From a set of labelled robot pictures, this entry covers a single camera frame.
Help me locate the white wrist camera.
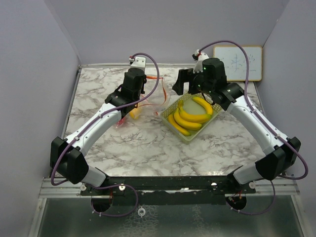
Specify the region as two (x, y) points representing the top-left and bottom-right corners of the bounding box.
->
(192, 49), (209, 74)
(129, 56), (146, 72)

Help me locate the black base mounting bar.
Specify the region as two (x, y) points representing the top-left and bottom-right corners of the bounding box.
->
(81, 175), (255, 206)

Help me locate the red toy apple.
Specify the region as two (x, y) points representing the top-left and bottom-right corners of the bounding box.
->
(117, 118), (125, 126)

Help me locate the yellow toy banana bunch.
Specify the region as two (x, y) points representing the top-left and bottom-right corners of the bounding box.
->
(167, 96), (213, 136)

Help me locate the pale green perforated basket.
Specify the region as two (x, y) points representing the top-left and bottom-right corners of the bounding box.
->
(160, 93), (222, 144)

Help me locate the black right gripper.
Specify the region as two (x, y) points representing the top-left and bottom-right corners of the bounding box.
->
(172, 68), (213, 96)

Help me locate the clear orange-zip bag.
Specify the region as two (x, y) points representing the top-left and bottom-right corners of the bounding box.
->
(115, 101), (145, 129)
(139, 74), (171, 116)

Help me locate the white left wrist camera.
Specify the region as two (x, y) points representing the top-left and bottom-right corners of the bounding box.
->
(129, 56), (146, 72)

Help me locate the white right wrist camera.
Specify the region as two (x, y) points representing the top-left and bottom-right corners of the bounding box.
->
(192, 49), (209, 74)

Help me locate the small whiteboard with wooden frame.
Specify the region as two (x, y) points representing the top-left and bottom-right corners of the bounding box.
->
(213, 46), (263, 81)

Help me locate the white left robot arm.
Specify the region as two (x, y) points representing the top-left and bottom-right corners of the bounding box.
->
(50, 67), (147, 195)

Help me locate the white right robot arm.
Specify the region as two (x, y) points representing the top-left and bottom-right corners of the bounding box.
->
(172, 58), (301, 193)

